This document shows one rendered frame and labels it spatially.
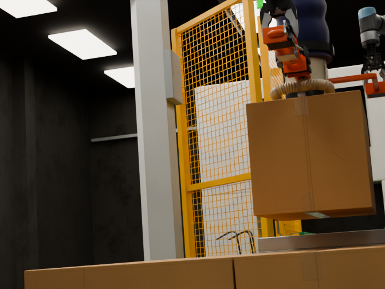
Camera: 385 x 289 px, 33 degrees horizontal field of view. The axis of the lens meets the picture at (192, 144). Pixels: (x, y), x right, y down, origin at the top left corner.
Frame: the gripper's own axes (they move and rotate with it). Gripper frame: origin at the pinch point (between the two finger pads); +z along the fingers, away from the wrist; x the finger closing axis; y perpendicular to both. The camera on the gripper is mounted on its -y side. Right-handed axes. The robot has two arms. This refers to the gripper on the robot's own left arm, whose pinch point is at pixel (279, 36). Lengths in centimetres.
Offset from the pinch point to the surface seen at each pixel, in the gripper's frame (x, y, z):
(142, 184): 195, 372, -3
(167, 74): 92, 159, -41
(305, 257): -6, -29, 67
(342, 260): -15, -29, 69
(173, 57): 89, 165, -52
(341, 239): -5, 97, 62
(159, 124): 99, 161, -12
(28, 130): 528, 723, -150
